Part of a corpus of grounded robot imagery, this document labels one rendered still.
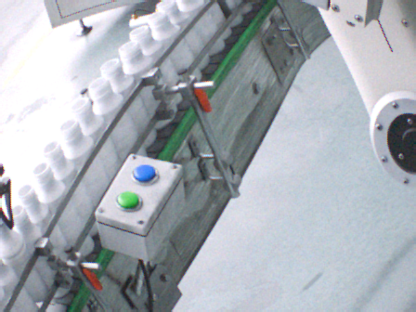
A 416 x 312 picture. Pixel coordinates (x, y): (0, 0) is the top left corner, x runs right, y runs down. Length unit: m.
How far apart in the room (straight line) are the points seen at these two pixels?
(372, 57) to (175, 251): 0.76
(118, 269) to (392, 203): 1.67
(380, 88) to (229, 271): 2.10
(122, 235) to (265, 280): 1.67
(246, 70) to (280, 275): 1.16
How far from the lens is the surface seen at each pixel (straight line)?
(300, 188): 3.55
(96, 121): 1.78
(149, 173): 1.60
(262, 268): 3.27
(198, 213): 1.95
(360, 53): 1.23
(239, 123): 2.10
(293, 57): 2.35
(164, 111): 1.90
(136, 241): 1.56
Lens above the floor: 1.88
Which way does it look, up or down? 29 degrees down
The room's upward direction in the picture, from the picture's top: 24 degrees counter-clockwise
